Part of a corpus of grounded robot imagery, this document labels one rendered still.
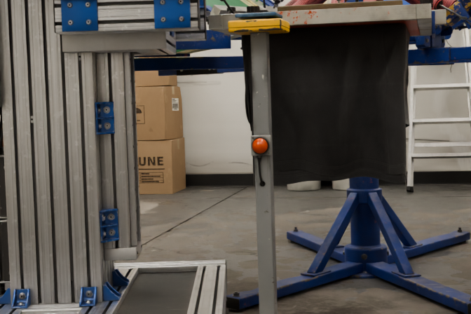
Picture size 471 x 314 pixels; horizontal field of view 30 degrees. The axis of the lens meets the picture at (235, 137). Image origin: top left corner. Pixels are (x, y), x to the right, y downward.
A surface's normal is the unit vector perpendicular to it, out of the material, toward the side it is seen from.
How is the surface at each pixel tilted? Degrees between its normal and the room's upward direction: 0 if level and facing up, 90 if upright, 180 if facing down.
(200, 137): 90
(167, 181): 90
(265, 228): 90
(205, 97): 90
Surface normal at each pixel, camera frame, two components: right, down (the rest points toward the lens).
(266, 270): -0.22, 0.06
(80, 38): 0.00, 0.05
